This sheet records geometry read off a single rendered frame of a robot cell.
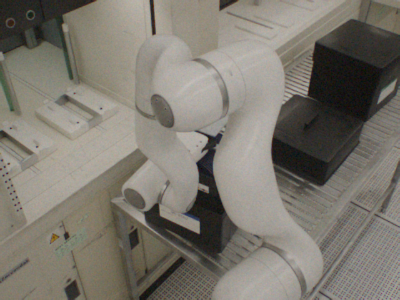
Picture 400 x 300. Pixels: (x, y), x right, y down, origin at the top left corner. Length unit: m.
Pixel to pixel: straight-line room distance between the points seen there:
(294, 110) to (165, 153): 0.86
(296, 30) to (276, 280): 1.60
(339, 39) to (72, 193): 1.16
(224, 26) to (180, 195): 1.37
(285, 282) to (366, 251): 1.63
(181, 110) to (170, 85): 0.04
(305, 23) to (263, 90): 1.64
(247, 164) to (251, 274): 0.21
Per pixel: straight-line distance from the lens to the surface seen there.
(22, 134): 1.64
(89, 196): 1.49
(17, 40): 2.23
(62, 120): 1.66
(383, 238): 2.54
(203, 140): 1.18
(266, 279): 0.83
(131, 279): 1.87
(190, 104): 0.63
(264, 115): 0.73
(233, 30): 2.22
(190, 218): 1.32
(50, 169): 1.53
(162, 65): 0.68
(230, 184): 0.74
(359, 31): 2.00
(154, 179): 1.06
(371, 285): 2.35
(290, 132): 1.63
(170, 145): 0.96
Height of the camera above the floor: 1.88
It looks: 41 degrees down
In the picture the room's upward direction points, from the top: straight up
